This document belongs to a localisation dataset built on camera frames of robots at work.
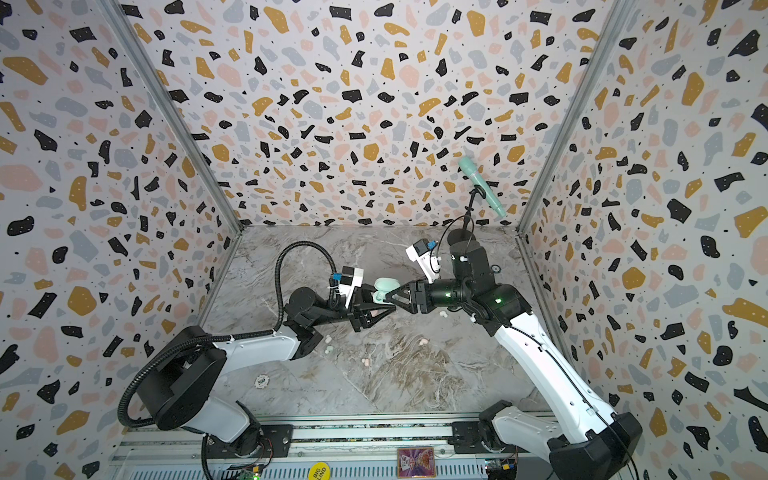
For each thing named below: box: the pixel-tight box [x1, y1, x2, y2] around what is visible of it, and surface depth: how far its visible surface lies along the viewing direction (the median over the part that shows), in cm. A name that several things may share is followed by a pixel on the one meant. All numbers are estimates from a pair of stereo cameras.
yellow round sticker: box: [308, 462, 331, 480], surface depth 71 cm
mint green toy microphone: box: [459, 156, 507, 218], surface depth 99 cm
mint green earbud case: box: [371, 277, 401, 305], surface depth 69 cm
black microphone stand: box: [447, 184, 487, 246], surface depth 122 cm
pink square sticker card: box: [397, 447, 436, 479], surface depth 71 cm
